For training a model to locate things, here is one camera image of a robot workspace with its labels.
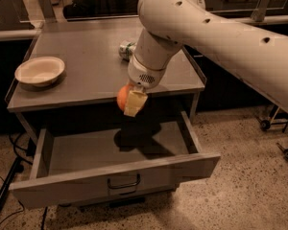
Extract crushed soda can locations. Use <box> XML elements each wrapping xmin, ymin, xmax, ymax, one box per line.
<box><xmin>118</xmin><ymin>40</ymin><xmax>136</xmax><ymax>60</ymax></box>

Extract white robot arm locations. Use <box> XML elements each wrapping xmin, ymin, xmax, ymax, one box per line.
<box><xmin>117</xmin><ymin>0</ymin><xmax>288</xmax><ymax>117</ymax></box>

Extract black drawer handle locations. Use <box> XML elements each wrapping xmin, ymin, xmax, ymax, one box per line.
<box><xmin>108</xmin><ymin>173</ymin><xmax>141</xmax><ymax>190</ymax></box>

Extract grey metal cabinet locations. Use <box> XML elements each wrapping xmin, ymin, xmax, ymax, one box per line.
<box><xmin>8</xmin><ymin>17</ymin><xmax>204</xmax><ymax>145</ymax></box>

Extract white bowl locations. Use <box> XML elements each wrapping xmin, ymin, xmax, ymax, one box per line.
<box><xmin>14</xmin><ymin>57</ymin><xmax>65</xmax><ymax>87</ymax></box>

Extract black wheeled cart base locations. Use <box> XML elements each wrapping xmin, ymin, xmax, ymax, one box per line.
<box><xmin>256</xmin><ymin>103</ymin><xmax>288</xmax><ymax>163</ymax></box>

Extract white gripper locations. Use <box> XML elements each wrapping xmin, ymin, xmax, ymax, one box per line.
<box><xmin>124</xmin><ymin>56</ymin><xmax>165</xmax><ymax>117</ymax></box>

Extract grey metal post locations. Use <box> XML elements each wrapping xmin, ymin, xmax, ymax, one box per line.
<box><xmin>251</xmin><ymin>0</ymin><xmax>270</xmax><ymax>22</ymax></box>

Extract white horizontal rail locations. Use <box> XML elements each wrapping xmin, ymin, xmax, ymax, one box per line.
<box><xmin>235</xmin><ymin>15</ymin><xmax>288</xmax><ymax>25</ymax></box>

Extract open grey top drawer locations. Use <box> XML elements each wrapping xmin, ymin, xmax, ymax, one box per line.
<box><xmin>10</xmin><ymin>111</ymin><xmax>220</xmax><ymax>209</ymax></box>

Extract orange fruit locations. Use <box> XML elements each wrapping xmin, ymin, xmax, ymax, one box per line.
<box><xmin>116</xmin><ymin>84</ymin><xmax>133</xmax><ymax>111</ymax></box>

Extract black floor cables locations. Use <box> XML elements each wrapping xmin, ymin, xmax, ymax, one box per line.
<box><xmin>0</xmin><ymin>132</ymin><xmax>49</xmax><ymax>230</ymax></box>

